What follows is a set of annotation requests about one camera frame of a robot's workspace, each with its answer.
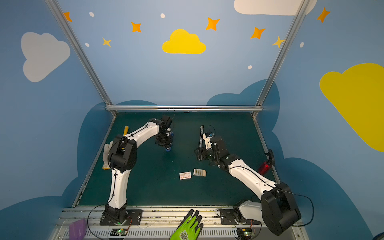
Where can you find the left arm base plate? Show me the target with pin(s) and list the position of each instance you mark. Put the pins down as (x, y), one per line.
(135, 216)

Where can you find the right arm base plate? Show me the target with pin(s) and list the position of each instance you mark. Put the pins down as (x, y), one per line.
(228, 216)

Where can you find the green black work glove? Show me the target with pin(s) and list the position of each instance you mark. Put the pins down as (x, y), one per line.
(190, 227)

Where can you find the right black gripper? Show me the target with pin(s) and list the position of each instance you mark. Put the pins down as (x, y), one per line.
(204, 151)

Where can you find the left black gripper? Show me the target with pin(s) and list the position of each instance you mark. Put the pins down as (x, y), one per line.
(165, 141)

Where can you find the aluminium frame crossbar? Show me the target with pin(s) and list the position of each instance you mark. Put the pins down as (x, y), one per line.
(140, 108)

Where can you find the red emergency stop button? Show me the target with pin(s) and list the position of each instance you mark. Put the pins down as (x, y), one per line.
(264, 168)

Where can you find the red white staple box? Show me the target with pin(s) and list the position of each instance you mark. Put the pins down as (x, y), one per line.
(185, 175)

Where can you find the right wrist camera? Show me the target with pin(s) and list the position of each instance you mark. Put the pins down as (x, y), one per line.
(215, 145)

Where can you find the white fabric glove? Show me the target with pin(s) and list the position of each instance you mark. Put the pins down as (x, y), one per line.
(107, 148)

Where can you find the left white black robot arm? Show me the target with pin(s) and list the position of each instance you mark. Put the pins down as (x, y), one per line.
(122, 157)

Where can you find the yellow plastic scoop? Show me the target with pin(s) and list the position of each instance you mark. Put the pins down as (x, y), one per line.
(126, 129)

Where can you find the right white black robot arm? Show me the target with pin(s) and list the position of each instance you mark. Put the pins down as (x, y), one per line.
(278, 209)

